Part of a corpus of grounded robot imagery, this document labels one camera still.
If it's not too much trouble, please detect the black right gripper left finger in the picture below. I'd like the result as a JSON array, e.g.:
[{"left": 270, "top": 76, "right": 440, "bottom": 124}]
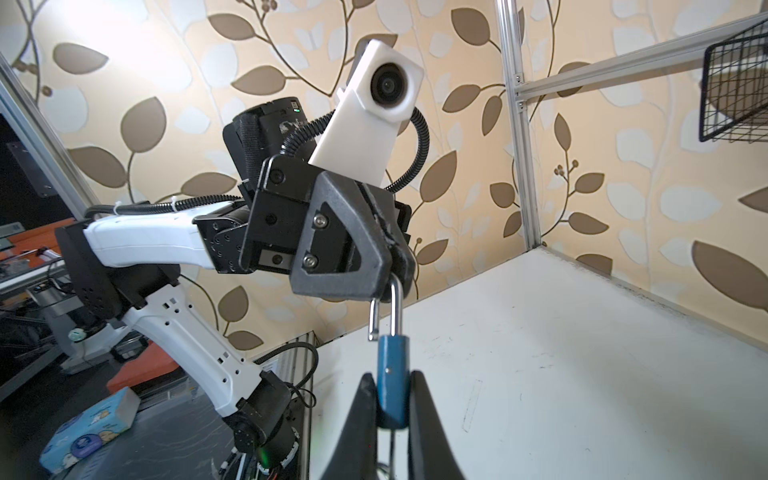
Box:
[{"left": 322, "top": 373, "right": 378, "bottom": 480}]

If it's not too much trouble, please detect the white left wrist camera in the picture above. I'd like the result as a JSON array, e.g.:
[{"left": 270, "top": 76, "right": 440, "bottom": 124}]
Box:
[{"left": 309, "top": 40, "right": 424, "bottom": 186}]

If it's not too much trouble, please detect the black wire basket rear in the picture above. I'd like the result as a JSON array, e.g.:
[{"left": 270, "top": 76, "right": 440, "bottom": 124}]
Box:
[{"left": 698, "top": 20, "right": 767, "bottom": 144}]

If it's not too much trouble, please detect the aluminium frame profile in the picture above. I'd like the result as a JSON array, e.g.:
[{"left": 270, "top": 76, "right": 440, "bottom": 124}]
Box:
[{"left": 0, "top": 0, "right": 768, "bottom": 253}]

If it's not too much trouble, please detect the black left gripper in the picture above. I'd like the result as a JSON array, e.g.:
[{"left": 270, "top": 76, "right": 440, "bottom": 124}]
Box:
[{"left": 239, "top": 155, "right": 417, "bottom": 301}]

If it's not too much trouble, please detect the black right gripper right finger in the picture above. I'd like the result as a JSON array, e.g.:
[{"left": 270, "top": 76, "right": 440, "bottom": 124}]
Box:
[{"left": 407, "top": 370, "right": 465, "bottom": 480}]

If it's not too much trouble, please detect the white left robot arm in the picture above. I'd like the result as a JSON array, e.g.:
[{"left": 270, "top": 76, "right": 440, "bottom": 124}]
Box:
[{"left": 56, "top": 97, "right": 430, "bottom": 479}]

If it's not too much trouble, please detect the office clutter behind frame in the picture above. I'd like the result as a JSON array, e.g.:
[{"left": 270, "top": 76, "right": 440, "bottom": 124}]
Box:
[{"left": 1, "top": 121, "right": 176, "bottom": 400}]

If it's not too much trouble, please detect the blue tissue pack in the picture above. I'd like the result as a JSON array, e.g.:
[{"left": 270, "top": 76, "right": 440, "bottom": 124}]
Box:
[{"left": 39, "top": 387, "right": 140, "bottom": 474}]

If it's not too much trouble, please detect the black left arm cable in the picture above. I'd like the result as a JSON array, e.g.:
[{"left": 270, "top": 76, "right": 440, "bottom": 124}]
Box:
[{"left": 83, "top": 107, "right": 432, "bottom": 217}]

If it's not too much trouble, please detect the blue padlock with keys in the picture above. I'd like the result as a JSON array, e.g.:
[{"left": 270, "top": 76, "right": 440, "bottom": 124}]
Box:
[{"left": 367, "top": 274, "right": 410, "bottom": 479}]

